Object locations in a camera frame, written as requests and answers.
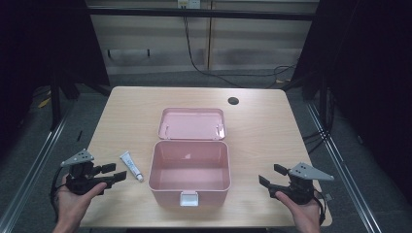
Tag white ointment tube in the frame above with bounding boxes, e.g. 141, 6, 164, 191
119, 150, 145, 183

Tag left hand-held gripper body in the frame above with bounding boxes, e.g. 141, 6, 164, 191
60, 149, 115, 196

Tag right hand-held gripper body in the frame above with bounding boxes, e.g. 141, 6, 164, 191
268, 161, 335, 206

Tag black horizontal bar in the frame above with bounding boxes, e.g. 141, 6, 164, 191
86, 7, 316, 22

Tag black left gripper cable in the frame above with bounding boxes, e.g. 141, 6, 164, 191
49, 166, 66, 224

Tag dark curtain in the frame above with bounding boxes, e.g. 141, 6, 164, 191
0, 0, 111, 157
292, 0, 412, 206

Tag pink storage box with lid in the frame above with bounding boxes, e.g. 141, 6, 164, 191
148, 107, 232, 208

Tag person's right hand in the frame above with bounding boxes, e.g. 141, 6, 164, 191
275, 190, 322, 233

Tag black floor cables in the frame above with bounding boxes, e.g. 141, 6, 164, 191
302, 90, 336, 155

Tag metal floor rail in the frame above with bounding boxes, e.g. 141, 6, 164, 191
0, 106, 74, 233
305, 101, 385, 233

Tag black metal stand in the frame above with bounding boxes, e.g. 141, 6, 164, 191
48, 73, 81, 132

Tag person's left hand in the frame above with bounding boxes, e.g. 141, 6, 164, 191
52, 174, 108, 233

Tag white wall outlet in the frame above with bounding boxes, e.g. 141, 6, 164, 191
177, 0, 202, 10

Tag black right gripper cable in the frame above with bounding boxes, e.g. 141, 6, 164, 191
312, 188, 326, 227

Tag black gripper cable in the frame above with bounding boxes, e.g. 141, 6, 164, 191
49, 166, 66, 224
312, 188, 326, 227

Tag yellow floor strip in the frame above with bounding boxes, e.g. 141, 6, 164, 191
37, 96, 52, 109

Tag black wall cable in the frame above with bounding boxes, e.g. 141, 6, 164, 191
182, 15, 297, 89

